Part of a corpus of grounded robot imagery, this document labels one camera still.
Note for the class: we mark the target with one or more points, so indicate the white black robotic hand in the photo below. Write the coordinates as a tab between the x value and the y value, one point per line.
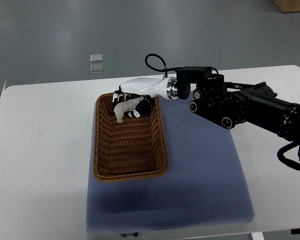
148	89

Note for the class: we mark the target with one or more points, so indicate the white bear figurine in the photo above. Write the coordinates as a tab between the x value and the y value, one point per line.
125	106

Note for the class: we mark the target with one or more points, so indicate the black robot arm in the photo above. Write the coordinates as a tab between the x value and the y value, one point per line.
228	104

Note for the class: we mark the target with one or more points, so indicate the brown wicker basket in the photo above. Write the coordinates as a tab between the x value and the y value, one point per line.
132	150

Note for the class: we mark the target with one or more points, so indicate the upper metal floor plate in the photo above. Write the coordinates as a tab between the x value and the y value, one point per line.
96	57

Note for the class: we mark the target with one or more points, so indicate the blue fabric mat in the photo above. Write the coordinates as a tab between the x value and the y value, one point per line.
204	185

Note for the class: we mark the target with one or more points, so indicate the wooden box corner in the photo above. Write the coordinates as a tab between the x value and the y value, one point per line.
288	6

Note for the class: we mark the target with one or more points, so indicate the white table leg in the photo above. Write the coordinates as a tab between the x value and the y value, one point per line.
257	236

